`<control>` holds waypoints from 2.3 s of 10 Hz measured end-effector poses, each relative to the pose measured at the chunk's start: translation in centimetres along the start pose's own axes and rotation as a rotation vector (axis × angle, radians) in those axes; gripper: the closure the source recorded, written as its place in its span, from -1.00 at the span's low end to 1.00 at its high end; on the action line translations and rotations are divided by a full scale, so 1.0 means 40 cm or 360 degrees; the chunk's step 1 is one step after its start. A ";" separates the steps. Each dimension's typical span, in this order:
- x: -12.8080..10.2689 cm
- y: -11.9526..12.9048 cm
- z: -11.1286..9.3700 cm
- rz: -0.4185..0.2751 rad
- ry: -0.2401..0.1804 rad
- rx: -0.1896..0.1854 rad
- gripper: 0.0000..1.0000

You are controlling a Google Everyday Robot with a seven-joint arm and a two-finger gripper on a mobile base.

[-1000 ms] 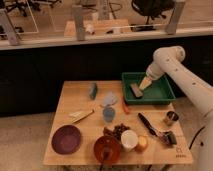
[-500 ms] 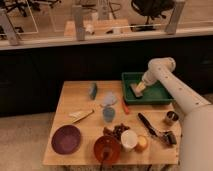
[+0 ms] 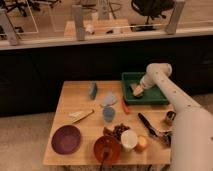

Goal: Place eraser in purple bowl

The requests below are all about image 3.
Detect dark grey eraser block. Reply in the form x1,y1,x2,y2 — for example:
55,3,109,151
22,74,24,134
130,83,137,96

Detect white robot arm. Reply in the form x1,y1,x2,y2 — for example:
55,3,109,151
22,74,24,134
140,63,213,171

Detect orange-brown bowl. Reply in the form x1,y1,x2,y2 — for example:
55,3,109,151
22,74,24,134
93,136,121,165

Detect green plastic tray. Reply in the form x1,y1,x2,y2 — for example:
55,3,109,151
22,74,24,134
121,72,169,105

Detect pale blue crumpled cloth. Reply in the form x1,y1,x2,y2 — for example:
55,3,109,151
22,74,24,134
101,92,117,107

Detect blue small cup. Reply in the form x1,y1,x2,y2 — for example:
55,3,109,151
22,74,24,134
103,107,115,122

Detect brown dried fruit pile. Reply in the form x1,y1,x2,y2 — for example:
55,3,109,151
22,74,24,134
103,123,130,141

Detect small orange fruit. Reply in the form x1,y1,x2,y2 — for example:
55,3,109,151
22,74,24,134
135,135,148,152

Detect white paper cup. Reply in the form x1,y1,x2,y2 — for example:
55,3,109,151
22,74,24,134
121,130,138,151

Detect light wooden table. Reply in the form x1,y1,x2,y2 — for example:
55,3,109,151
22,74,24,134
43,81,173,165

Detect wooden flat spatula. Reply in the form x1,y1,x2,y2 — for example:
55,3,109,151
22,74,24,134
69,109,94,123

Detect black office chair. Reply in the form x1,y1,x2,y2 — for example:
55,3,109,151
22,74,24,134
131,0,175,25

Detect black handled brush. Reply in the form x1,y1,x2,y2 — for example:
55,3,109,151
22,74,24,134
138,113,172,146

